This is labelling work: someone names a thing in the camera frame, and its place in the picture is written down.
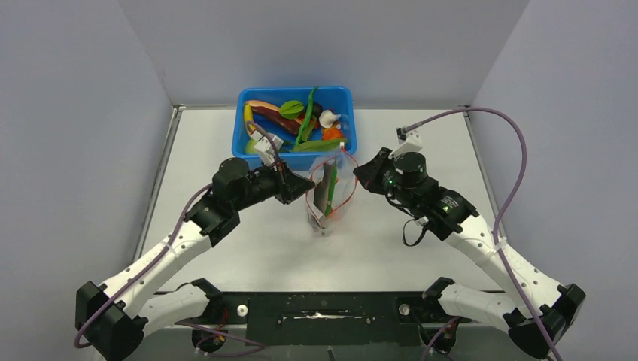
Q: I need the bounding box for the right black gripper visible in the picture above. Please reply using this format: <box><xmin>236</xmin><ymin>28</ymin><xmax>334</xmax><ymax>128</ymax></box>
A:
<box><xmin>355</xmin><ymin>147</ymin><xmax>418</xmax><ymax>211</ymax></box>

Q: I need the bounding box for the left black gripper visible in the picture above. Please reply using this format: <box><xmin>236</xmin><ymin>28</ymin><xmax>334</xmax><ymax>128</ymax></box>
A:
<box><xmin>232</xmin><ymin>156</ymin><xmax>315</xmax><ymax>211</ymax></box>

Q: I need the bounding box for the grey fish piece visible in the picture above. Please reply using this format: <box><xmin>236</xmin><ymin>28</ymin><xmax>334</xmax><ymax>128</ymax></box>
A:
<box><xmin>308</xmin><ymin>162</ymin><xmax>336</xmax><ymax>232</ymax></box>

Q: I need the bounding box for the clear zip top bag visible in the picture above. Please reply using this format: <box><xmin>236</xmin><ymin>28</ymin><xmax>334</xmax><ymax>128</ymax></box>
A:
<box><xmin>305</xmin><ymin>141</ymin><xmax>358</xmax><ymax>236</ymax></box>

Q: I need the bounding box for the long green bean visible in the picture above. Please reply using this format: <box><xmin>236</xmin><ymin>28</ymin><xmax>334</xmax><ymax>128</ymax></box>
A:
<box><xmin>324</xmin><ymin>167</ymin><xmax>338</xmax><ymax>217</ymax></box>

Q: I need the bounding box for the yellow banana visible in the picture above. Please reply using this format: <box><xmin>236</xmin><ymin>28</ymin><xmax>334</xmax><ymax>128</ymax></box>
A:
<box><xmin>243</xmin><ymin>102</ymin><xmax>256</xmax><ymax>138</ymax></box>

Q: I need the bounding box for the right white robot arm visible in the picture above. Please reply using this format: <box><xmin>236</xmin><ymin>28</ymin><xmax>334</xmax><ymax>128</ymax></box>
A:
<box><xmin>353</xmin><ymin>147</ymin><xmax>586</xmax><ymax>359</ymax></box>

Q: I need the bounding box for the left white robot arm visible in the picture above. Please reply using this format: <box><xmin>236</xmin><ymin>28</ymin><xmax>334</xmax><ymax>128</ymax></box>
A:
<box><xmin>73</xmin><ymin>158</ymin><xmax>315</xmax><ymax>360</ymax></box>

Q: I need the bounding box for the pale green cabbage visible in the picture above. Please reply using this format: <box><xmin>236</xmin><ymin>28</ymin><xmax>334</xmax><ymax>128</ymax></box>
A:
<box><xmin>245</xmin><ymin>139</ymin><xmax>259</xmax><ymax>154</ymax></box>

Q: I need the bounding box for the flat green leaf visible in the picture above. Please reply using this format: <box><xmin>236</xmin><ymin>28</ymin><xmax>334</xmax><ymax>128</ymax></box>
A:
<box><xmin>290</xmin><ymin>138</ymin><xmax>348</xmax><ymax>153</ymax></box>

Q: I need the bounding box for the upright green bean pod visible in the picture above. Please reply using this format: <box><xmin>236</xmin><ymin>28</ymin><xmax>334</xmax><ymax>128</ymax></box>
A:
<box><xmin>294</xmin><ymin>86</ymin><xmax>319</xmax><ymax>147</ymax></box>

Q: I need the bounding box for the orange carrot piece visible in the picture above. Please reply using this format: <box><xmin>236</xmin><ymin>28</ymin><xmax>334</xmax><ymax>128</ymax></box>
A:
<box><xmin>321</xmin><ymin>127</ymin><xmax>345</xmax><ymax>141</ymax></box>

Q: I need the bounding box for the white mushroom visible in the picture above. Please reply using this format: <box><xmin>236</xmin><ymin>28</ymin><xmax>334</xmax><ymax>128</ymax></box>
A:
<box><xmin>318</xmin><ymin>109</ymin><xmax>342</xmax><ymax>129</ymax></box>

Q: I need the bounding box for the blue plastic bin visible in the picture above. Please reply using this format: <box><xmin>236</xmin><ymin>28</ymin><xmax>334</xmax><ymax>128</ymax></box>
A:
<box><xmin>231</xmin><ymin>86</ymin><xmax>357</xmax><ymax>171</ymax></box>

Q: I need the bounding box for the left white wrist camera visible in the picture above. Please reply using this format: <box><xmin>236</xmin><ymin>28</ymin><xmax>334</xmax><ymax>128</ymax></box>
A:
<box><xmin>249</xmin><ymin>131</ymin><xmax>284</xmax><ymax>165</ymax></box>

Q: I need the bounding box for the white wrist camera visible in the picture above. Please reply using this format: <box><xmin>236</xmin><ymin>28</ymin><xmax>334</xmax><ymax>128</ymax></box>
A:
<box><xmin>249</xmin><ymin>131</ymin><xmax>284</xmax><ymax>165</ymax></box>
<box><xmin>388</xmin><ymin>128</ymin><xmax>423</xmax><ymax>159</ymax></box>

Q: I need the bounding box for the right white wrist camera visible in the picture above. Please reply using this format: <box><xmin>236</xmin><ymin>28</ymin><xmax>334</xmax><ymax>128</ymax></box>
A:
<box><xmin>388</xmin><ymin>128</ymin><xmax>423</xmax><ymax>159</ymax></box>

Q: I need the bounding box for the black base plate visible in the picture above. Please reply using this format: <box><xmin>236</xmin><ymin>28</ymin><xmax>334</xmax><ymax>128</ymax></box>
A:
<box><xmin>197</xmin><ymin>291</ymin><xmax>450</xmax><ymax>347</ymax></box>

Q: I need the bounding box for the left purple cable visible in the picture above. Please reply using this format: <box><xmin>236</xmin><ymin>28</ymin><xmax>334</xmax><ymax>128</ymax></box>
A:
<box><xmin>73</xmin><ymin>120</ymin><xmax>285</xmax><ymax>359</ymax></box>

